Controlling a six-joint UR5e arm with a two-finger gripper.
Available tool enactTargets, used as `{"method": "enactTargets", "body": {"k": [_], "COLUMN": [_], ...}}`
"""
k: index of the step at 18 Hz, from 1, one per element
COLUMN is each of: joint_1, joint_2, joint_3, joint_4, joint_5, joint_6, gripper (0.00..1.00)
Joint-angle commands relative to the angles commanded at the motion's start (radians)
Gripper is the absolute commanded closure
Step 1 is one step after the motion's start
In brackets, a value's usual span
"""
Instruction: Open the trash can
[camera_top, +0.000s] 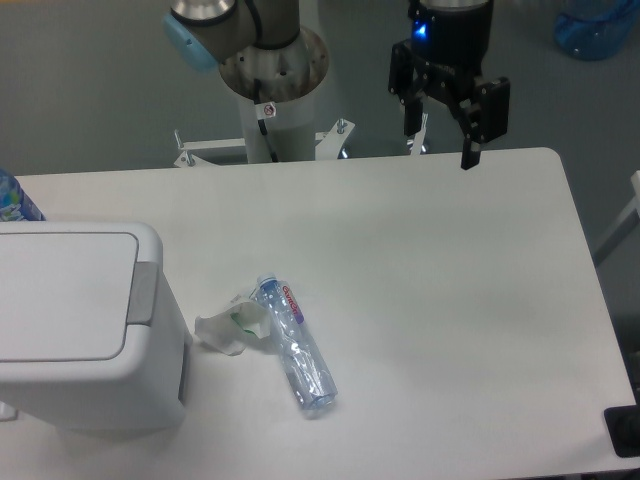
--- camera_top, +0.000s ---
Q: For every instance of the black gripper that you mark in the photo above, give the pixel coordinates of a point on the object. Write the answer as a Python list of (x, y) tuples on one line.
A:
[(442, 60)]

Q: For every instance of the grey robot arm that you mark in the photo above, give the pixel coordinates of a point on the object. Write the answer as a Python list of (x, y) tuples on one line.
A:
[(274, 66)]

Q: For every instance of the white trash can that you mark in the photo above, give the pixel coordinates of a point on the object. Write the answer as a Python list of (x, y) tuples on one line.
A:
[(143, 387)]

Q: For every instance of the white trash can lid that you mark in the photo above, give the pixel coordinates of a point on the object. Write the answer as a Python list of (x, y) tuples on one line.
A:
[(65, 295)]

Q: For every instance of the blue water jug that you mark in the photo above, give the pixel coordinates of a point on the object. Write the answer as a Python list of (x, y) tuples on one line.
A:
[(594, 30)]

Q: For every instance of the white furniture leg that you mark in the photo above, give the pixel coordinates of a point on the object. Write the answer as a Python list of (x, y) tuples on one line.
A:
[(620, 228)]

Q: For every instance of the clear plastic water bottle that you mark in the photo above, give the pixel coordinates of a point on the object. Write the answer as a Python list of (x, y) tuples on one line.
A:
[(308, 375)]

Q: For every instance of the crumpled white plastic wrapper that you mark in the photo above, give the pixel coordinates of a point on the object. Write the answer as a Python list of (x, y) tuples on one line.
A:
[(241, 320)]

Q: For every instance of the black device at edge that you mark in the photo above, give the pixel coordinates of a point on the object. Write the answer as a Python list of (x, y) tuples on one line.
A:
[(623, 427)]

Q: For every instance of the blue labelled bottle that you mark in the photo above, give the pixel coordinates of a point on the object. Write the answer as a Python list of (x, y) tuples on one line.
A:
[(16, 205)]

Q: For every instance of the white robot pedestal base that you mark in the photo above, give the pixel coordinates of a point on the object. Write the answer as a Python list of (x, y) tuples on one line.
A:
[(272, 132)]

